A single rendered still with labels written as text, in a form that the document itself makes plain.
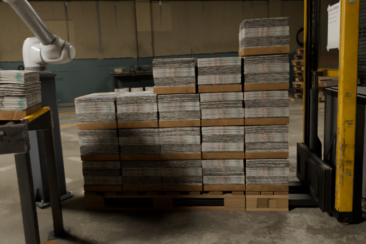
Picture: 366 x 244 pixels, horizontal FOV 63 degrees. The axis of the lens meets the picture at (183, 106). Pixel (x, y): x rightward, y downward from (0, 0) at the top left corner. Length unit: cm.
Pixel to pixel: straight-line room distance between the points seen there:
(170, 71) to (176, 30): 695
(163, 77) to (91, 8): 698
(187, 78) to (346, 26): 98
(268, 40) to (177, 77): 63
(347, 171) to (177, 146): 106
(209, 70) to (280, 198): 100
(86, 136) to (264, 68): 130
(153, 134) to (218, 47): 731
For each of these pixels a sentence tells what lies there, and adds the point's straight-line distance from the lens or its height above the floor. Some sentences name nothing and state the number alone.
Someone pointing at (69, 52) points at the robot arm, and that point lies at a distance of 235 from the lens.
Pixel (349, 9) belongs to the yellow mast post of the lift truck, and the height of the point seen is 128.
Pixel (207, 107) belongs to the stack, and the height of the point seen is 74.
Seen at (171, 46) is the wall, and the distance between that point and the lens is 888.
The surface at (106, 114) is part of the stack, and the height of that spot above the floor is 71.
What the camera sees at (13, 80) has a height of 99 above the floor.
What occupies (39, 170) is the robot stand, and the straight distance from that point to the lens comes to 257.
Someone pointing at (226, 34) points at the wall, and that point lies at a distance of 935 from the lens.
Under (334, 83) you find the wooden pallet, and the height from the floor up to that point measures 41.
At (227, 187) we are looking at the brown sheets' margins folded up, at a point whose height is 18.
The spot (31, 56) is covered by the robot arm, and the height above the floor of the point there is 113.
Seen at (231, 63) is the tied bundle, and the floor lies 101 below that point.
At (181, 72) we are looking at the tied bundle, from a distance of 202.
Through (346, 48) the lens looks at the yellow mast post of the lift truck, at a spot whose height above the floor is 107.
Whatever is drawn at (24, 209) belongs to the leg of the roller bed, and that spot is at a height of 42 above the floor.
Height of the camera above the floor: 103
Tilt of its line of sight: 8 degrees down
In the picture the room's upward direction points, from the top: 3 degrees counter-clockwise
